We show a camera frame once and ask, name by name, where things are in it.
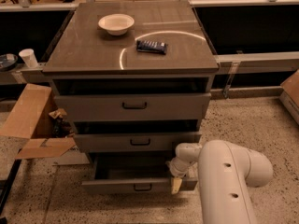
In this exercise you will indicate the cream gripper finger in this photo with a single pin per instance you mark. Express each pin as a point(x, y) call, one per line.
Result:
point(175, 184)

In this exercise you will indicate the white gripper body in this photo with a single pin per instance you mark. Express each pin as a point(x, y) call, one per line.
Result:
point(177, 168)

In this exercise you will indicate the grey bottom drawer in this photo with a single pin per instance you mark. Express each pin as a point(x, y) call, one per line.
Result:
point(130, 172)

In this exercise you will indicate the grey drawer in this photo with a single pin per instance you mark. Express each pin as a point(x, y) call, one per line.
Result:
point(130, 172)
point(134, 107)
point(125, 142)

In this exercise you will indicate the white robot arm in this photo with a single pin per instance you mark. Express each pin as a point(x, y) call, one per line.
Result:
point(225, 172)

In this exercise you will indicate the grey top drawer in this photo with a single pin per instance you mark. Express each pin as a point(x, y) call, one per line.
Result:
point(134, 107)

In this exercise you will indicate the grey middle drawer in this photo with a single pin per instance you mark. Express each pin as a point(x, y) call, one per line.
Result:
point(125, 142)

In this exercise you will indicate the grey drawer cabinet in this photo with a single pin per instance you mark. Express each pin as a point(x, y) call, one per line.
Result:
point(89, 61)

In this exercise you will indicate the open cardboard box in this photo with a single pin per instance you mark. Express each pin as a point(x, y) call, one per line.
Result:
point(30, 119)

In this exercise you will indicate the dark blue snack packet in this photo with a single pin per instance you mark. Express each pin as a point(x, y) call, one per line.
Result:
point(151, 46)

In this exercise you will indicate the cardboard box at right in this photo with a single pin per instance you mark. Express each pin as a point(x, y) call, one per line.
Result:
point(290, 95)

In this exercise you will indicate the white bowl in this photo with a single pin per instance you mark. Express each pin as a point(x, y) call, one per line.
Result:
point(116, 24)

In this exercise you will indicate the white paper cup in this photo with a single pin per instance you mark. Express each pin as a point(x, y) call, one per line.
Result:
point(28, 56)

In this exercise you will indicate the dark round plate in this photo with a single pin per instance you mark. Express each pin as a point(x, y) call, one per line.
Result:
point(8, 62)

